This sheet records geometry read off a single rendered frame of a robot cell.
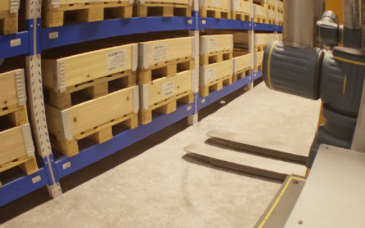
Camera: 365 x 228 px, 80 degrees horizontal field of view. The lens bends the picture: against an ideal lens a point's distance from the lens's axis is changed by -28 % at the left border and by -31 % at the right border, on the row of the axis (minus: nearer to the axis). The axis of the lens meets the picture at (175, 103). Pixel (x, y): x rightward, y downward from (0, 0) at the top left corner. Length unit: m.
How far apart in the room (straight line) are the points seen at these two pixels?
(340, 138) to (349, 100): 0.14
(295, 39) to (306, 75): 0.14
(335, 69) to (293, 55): 0.18
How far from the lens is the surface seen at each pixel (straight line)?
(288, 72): 0.99
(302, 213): 0.46
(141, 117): 2.49
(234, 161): 2.32
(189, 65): 2.94
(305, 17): 1.05
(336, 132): 0.99
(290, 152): 2.55
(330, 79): 0.95
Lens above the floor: 1.18
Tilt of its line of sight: 17 degrees down
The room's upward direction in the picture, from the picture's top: straight up
